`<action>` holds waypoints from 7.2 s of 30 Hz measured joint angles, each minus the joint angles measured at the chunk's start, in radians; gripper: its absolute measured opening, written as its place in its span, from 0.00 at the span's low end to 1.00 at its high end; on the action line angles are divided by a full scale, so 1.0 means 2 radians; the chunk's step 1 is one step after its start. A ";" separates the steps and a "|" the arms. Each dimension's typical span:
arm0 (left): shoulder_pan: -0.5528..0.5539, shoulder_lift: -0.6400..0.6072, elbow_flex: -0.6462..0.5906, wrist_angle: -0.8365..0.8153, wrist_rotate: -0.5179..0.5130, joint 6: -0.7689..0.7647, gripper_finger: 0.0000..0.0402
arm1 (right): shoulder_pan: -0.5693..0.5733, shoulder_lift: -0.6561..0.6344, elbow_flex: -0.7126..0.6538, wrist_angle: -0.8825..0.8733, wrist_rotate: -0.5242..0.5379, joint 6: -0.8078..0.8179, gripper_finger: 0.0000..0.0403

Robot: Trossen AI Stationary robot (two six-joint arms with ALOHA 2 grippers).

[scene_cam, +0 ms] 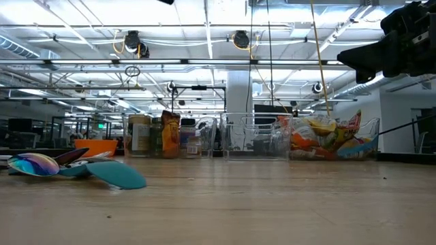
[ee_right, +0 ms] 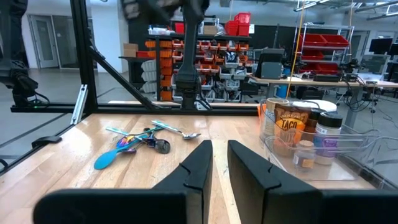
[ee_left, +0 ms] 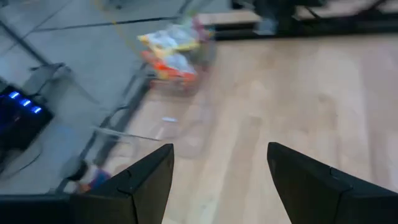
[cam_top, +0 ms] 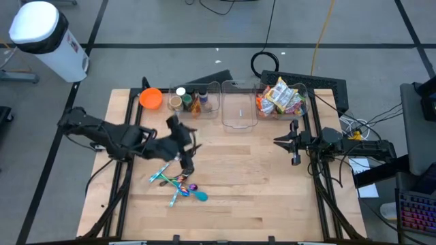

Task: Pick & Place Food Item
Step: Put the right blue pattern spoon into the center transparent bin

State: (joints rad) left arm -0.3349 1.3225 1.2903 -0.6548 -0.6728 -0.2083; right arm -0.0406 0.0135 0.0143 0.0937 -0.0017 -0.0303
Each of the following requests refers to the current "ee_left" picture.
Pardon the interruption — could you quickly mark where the white-backed pink ramen packet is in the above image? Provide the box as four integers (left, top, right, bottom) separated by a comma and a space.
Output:
137, 23, 203, 59

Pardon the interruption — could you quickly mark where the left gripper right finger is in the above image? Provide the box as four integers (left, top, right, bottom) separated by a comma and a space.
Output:
266, 141, 353, 224

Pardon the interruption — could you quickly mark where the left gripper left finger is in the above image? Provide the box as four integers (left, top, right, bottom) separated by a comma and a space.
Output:
70, 142, 175, 224

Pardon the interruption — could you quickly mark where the orange ramen packet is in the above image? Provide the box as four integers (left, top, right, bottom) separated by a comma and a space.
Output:
141, 51, 199, 82

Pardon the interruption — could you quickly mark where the green ramen packet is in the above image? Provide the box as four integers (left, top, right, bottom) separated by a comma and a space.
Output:
185, 17, 216, 43

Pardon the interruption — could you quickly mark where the red blue ramen packet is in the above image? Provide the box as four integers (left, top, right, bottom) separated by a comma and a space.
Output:
148, 77, 191, 93

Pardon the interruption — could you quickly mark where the clear plastic bin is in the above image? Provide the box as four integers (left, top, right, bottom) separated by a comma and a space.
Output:
55, 124, 162, 196
136, 17, 219, 96
91, 60, 219, 160

